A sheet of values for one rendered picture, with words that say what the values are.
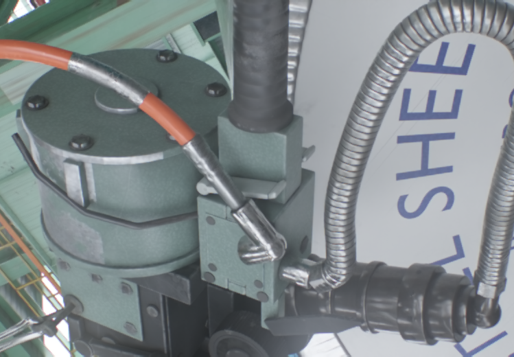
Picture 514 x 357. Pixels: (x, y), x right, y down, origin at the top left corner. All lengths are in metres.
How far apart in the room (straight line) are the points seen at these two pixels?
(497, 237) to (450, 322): 0.09
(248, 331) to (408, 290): 0.13
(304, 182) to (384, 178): 0.21
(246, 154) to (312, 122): 0.20
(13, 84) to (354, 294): 5.32
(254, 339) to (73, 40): 5.13
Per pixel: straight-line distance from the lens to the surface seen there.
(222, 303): 0.74
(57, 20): 6.55
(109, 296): 0.71
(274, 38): 0.54
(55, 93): 0.65
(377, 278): 0.69
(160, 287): 0.66
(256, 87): 0.55
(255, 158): 0.59
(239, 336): 0.71
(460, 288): 0.68
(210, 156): 0.56
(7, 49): 0.58
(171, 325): 0.71
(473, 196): 0.86
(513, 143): 0.54
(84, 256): 0.65
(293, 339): 0.75
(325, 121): 0.78
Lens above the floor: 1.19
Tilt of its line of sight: 9 degrees up
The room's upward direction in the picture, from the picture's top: 115 degrees counter-clockwise
